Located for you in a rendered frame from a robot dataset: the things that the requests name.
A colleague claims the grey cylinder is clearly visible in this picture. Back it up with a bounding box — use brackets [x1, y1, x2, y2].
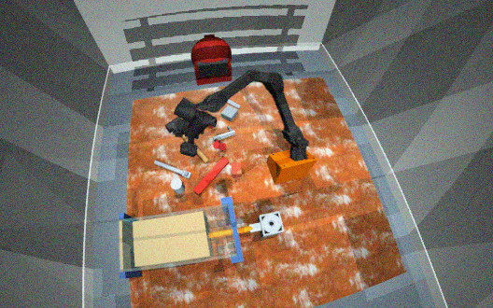
[170, 178, 185, 194]

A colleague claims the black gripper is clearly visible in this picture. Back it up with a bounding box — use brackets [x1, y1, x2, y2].
[180, 120, 204, 157]

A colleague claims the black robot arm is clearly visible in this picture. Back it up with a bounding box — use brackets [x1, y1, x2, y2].
[173, 70, 309, 161]

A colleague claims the clear-panelled guard cubby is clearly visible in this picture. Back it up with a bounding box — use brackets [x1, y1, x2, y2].
[118, 197, 239, 279]

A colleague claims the red flat bar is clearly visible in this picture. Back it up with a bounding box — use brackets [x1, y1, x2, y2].
[192, 157, 229, 195]

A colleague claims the white flat bar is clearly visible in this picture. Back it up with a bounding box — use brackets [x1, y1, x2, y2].
[226, 100, 241, 109]

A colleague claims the grey metal rod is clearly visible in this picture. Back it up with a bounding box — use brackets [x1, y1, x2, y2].
[154, 161, 191, 178]

